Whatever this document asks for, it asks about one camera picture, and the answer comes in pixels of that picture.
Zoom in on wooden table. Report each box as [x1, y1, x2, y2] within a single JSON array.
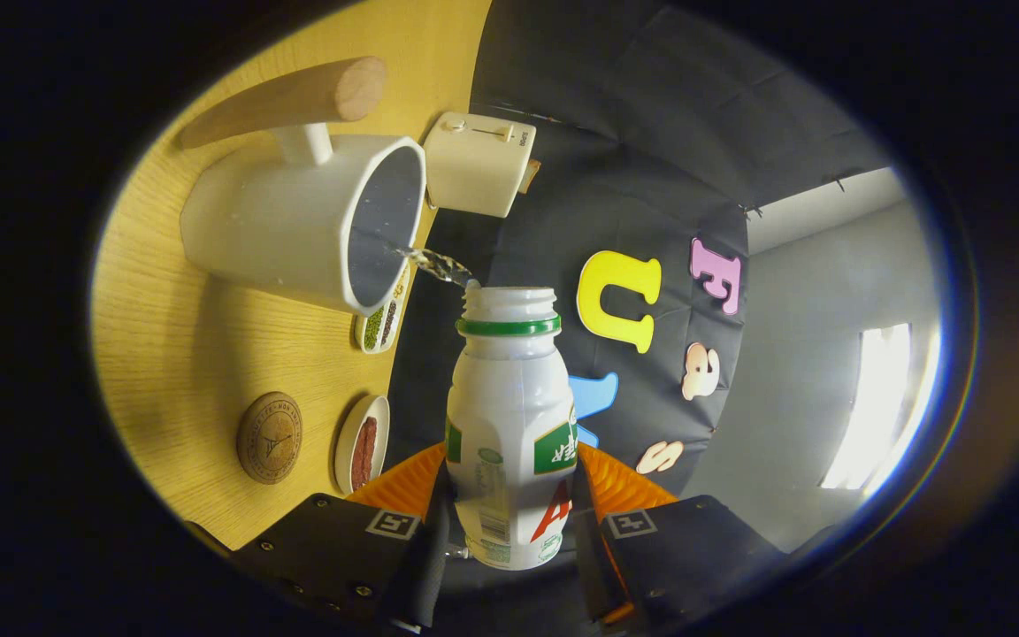
[[89, 0, 494, 554]]

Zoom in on round wooden coaster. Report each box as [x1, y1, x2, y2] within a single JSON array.
[[236, 391, 304, 486]]

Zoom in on white divided bean dish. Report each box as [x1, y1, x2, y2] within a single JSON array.
[[353, 261, 413, 356]]

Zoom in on black backdrop cloth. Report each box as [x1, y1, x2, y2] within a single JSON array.
[[386, 0, 891, 496]]

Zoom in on ceiling light panel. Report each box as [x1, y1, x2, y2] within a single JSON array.
[[819, 323, 939, 496]]

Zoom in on white cup wooden handle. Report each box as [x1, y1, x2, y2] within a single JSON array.
[[175, 56, 428, 318]]

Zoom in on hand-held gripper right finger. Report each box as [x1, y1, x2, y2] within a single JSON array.
[[573, 442, 785, 633]]

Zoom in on white juice bottle green collar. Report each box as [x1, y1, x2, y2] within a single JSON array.
[[444, 285, 581, 572]]

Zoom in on white round plate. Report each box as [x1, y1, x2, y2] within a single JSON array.
[[333, 394, 392, 496]]

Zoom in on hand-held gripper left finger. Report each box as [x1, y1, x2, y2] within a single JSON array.
[[235, 442, 453, 633]]

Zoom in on dark red food pieces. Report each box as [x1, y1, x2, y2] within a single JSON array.
[[350, 416, 379, 492]]

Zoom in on clear juice stream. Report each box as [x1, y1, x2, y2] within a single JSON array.
[[395, 246, 479, 289]]

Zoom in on cream toaster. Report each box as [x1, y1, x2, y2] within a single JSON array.
[[422, 111, 538, 219]]

